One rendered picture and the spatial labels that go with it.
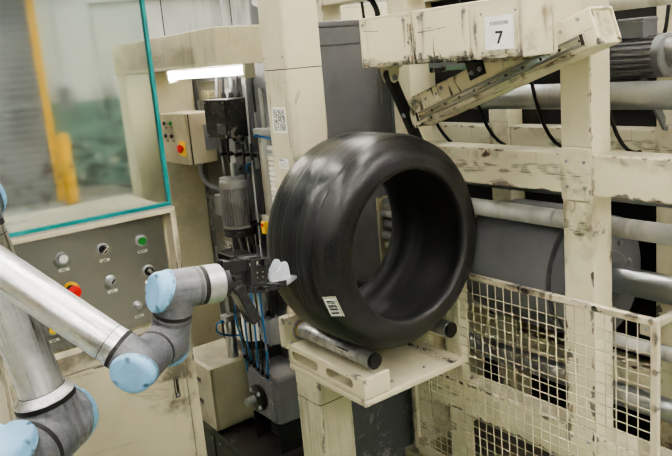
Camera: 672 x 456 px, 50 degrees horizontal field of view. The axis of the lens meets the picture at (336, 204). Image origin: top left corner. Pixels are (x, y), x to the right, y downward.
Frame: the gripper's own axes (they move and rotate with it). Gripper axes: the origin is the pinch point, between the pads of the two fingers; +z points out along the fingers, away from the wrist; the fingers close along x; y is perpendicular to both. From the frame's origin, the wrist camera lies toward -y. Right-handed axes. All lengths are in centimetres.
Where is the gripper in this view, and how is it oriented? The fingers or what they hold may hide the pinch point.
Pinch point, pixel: (291, 279)
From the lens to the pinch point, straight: 182.1
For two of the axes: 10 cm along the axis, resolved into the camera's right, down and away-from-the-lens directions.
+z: 8.0, -0.7, 5.9
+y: 0.1, -9.9, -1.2
